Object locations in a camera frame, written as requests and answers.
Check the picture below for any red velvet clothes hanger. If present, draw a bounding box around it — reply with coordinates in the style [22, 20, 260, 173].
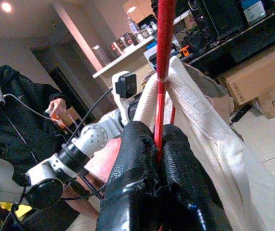
[151, 0, 177, 167]

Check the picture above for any person's left hand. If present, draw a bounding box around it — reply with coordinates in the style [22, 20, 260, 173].
[47, 97, 67, 121]

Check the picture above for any white knit sweater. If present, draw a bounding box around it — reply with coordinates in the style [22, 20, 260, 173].
[133, 56, 275, 231]

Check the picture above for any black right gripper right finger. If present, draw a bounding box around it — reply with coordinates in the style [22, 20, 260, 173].
[156, 124, 232, 231]

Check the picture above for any white and blue box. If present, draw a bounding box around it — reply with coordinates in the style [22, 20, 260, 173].
[240, 0, 267, 25]

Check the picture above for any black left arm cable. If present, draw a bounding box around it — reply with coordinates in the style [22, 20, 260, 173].
[67, 88, 115, 145]

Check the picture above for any black power strip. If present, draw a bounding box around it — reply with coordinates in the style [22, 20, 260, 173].
[230, 103, 256, 122]

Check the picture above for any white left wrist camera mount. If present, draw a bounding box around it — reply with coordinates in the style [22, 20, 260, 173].
[112, 71, 138, 128]

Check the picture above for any yellow object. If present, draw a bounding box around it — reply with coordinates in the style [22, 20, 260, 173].
[0, 201, 33, 218]

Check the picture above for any round ceiling light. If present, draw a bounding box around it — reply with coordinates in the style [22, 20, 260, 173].
[0, 1, 13, 13]

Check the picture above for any black desk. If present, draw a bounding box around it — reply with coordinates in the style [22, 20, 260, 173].
[187, 4, 275, 79]

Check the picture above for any white headset cable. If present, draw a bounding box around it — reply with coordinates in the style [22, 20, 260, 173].
[3, 93, 56, 121]

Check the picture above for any orange hand controller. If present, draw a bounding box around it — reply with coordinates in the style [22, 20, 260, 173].
[50, 115, 67, 129]

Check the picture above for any large plain cardboard box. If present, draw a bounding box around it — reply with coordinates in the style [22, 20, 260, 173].
[218, 39, 275, 105]

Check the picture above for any black computer tower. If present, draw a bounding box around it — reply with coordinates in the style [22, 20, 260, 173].
[187, 0, 245, 40]

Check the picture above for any black product box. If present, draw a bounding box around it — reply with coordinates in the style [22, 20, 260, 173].
[112, 32, 140, 52]

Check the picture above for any red garment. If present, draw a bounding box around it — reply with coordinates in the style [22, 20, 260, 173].
[85, 138, 123, 183]

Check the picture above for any white counter shelf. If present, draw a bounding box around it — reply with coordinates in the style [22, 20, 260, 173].
[92, 36, 158, 79]

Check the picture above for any grey cylinder speaker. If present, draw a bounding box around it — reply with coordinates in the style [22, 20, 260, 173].
[92, 44, 111, 67]

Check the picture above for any small orange object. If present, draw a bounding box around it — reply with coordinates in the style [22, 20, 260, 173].
[179, 45, 191, 58]

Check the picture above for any person in black jacket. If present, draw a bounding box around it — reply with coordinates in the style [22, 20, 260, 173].
[0, 64, 82, 231]

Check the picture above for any clear plastic bottle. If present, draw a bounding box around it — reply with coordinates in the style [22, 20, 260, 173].
[127, 16, 139, 36]

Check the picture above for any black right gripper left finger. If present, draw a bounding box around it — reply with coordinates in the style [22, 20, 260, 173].
[96, 121, 162, 231]

